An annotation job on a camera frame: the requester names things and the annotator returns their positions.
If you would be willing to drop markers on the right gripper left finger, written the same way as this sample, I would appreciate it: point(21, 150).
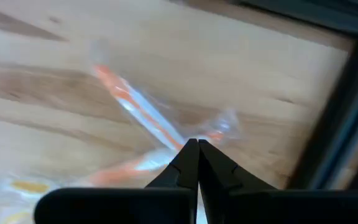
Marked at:
point(154, 205)

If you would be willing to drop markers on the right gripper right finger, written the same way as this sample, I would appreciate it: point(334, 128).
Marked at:
point(259, 208)

